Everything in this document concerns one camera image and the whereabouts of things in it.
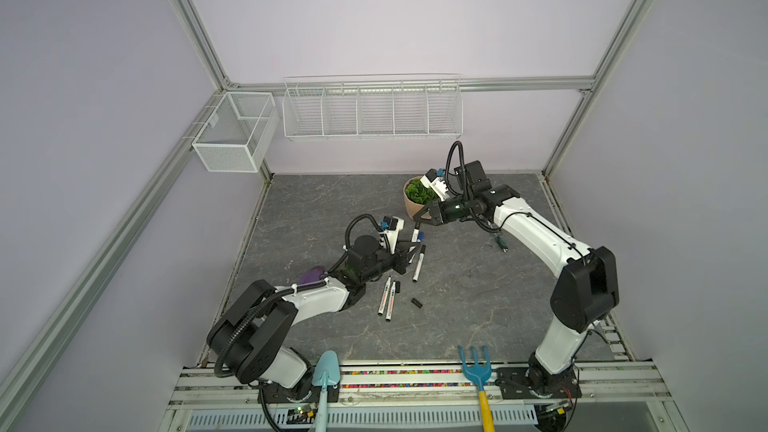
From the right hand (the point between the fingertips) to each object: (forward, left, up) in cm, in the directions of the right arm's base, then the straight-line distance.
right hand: (416, 222), depth 82 cm
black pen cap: (-15, 0, -19) cm, 24 cm away
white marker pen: (-2, -2, -19) cm, 20 cm away
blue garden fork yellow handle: (-33, -16, -18) cm, 41 cm away
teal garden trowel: (-33, +23, -18) cm, 44 cm away
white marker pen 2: (-2, 0, -1) cm, 3 cm away
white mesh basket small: (+35, +61, +4) cm, 71 cm away
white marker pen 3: (-13, +9, -20) cm, 25 cm away
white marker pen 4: (-15, +7, -19) cm, 25 cm away
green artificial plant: (+18, -2, -8) cm, 20 cm away
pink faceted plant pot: (+12, +1, -8) cm, 15 cm away
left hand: (-5, -1, -4) cm, 6 cm away
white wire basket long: (+46, +14, +7) cm, 49 cm away
